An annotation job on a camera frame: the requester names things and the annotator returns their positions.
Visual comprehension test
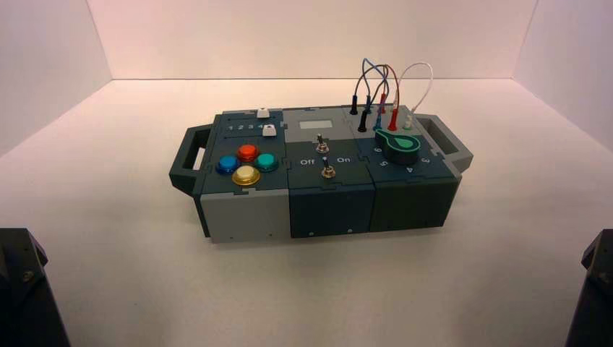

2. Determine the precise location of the dark teal modular control box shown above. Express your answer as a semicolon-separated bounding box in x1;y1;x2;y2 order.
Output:
168;104;474;244

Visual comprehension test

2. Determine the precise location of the teal round push button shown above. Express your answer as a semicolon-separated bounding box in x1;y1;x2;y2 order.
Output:
253;153;280;173

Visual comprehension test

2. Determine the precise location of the dark green rotary knob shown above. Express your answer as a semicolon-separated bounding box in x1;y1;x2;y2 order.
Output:
374;128;422;166

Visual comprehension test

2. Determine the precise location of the black jumper cable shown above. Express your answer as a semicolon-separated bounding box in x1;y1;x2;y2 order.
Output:
348;63;390;134

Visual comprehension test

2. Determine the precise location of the blue round push button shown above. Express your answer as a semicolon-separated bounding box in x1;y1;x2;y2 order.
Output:
215;155;241;175

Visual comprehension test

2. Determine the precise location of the white jumper cable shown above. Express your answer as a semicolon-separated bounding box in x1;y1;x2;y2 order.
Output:
395;62;434;130

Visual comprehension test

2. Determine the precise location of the red jumper cable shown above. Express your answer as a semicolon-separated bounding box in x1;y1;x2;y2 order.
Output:
379;64;401;132

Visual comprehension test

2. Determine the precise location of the blue jumper cable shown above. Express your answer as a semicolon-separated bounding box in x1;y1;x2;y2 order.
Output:
361;58;390;132

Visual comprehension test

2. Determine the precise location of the red round push button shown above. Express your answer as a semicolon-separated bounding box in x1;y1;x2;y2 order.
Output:
237;144;260;163

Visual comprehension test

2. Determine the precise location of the yellow round push button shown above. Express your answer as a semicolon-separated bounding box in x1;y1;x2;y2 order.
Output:
231;166;262;187

